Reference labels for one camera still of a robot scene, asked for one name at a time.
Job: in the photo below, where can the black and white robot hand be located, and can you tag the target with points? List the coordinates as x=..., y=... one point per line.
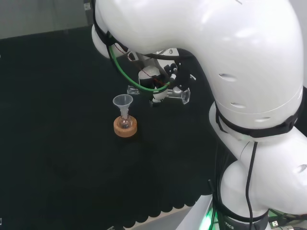
x=180, y=74

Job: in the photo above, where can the clear graduated cylinder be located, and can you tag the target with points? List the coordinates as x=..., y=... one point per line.
x=182, y=97

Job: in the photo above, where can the round-bottom glass flask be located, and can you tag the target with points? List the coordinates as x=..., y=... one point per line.
x=125, y=123

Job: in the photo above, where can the clear plastic funnel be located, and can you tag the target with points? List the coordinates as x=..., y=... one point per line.
x=122, y=100

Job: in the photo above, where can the grey metal cabinet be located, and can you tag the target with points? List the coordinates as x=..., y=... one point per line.
x=88, y=12

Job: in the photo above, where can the black bench cloth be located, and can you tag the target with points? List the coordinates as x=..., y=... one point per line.
x=60, y=107

